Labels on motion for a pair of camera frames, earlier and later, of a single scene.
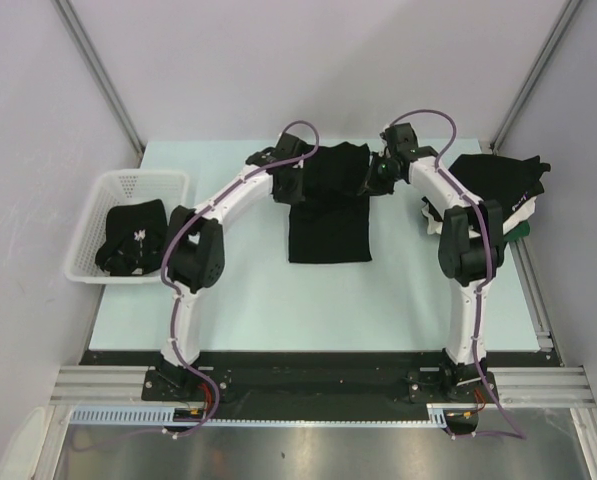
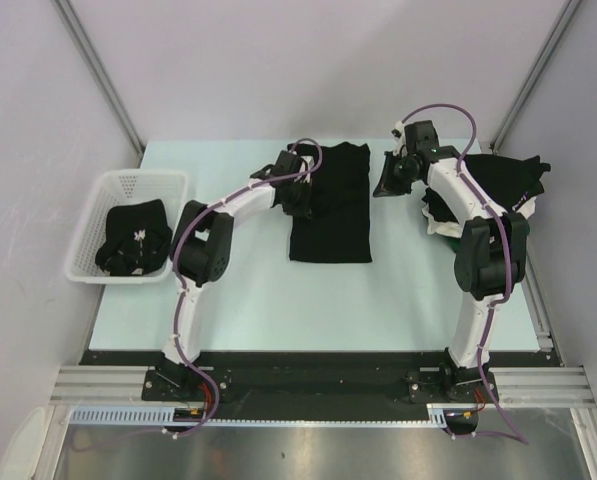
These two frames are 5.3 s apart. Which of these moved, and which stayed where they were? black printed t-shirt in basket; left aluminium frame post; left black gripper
Moved: left black gripper
Stayed: left aluminium frame post; black printed t-shirt in basket
